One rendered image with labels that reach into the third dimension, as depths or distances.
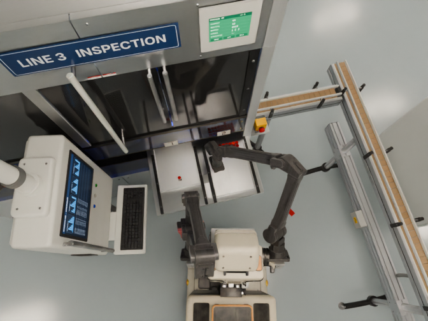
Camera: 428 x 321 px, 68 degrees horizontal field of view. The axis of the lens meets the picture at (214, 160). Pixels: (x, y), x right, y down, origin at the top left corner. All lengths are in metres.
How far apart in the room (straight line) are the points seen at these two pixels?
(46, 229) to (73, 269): 1.64
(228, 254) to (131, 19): 1.02
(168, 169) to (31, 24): 1.25
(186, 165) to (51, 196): 0.92
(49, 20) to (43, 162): 0.63
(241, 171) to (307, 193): 1.12
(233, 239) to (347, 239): 1.74
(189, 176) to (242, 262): 0.77
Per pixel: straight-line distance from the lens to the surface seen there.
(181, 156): 2.11
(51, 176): 1.50
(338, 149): 2.67
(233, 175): 2.07
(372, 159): 2.29
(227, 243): 1.50
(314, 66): 3.68
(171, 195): 2.05
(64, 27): 1.15
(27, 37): 1.20
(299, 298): 2.96
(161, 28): 1.16
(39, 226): 1.50
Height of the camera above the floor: 2.86
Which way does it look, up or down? 71 degrees down
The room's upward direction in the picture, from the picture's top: 1 degrees clockwise
